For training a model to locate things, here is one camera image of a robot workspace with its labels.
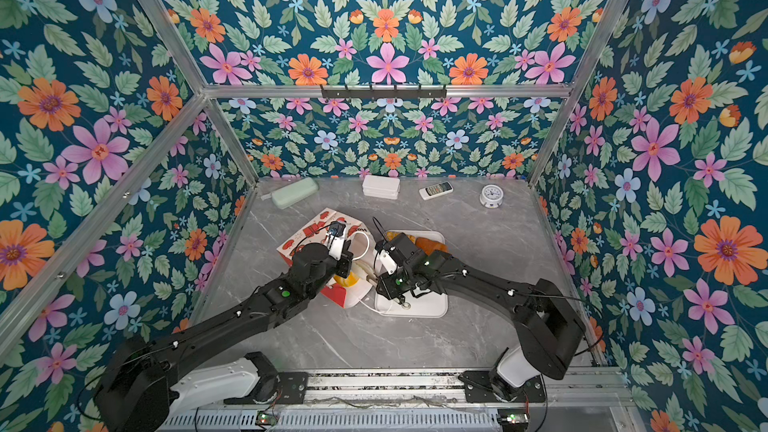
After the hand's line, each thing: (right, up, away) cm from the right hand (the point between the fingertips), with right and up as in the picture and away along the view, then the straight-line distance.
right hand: (380, 286), depth 80 cm
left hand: (-7, +14, -2) cm, 16 cm away
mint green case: (-36, +27, +31) cm, 55 cm away
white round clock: (+39, +26, +31) cm, 56 cm away
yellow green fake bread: (-9, 0, +6) cm, 11 cm away
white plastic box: (-3, +29, +33) cm, 44 cm away
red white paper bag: (-8, +14, -11) cm, 20 cm away
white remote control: (+19, +28, +34) cm, 48 cm away
